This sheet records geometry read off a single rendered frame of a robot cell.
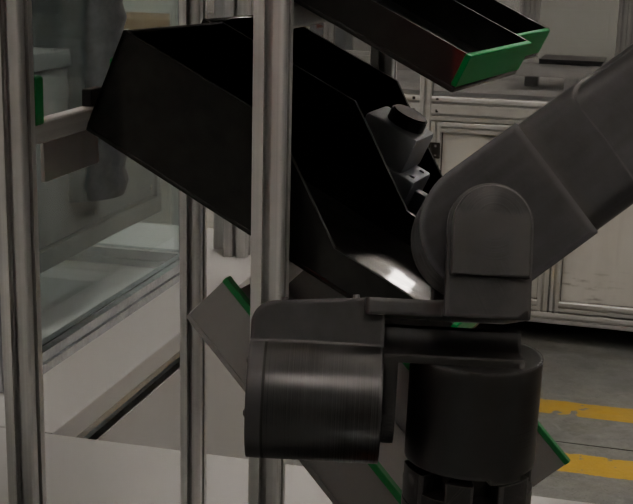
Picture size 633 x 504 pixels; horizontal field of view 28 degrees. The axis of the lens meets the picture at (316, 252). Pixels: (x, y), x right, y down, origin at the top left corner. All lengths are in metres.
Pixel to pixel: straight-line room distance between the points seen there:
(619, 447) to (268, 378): 3.38
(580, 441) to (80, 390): 2.44
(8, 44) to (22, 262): 0.14
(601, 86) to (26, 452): 0.48
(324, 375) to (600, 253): 4.20
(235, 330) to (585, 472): 2.90
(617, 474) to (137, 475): 2.43
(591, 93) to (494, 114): 4.10
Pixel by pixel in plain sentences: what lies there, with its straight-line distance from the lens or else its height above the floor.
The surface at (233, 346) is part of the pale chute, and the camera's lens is 0.83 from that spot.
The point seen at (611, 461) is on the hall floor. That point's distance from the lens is 3.77.
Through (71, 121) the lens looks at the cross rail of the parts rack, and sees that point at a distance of 0.88.
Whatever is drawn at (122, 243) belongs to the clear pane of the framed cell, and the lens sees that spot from 1.96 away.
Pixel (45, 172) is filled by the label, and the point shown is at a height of 1.27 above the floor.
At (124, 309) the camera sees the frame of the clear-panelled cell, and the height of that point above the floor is 0.87.
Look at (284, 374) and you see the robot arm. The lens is 0.53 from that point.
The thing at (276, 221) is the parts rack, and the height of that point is 1.27.
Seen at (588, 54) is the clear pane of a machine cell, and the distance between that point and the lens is 4.61.
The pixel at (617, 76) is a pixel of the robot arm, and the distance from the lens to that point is 0.55.
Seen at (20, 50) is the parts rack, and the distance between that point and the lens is 0.80.
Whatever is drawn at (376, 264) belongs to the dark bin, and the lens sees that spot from 0.84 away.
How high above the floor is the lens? 1.43
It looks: 14 degrees down
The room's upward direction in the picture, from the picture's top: 1 degrees clockwise
